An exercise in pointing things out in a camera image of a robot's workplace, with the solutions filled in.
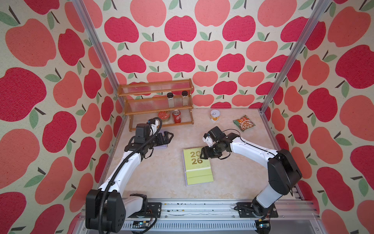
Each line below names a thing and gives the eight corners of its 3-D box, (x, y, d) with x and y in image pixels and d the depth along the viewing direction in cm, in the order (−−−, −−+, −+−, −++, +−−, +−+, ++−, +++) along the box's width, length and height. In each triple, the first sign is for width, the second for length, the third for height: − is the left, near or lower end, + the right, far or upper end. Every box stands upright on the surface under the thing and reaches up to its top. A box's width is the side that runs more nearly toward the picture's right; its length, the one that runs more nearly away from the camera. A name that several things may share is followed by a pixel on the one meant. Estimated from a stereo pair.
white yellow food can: (210, 121, 115) (211, 116, 111) (209, 113, 121) (210, 108, 116) (219, 121, 115) (220, 116, 111) (217, 113, 121) (219, 109, 116)
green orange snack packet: (242, 132, 110) (244, 128, 106) (233, 122, 116) (235, 119, 112) (252, 127, 113) (254, 124, 109) (243, 118, 119) (245, 114, 115)
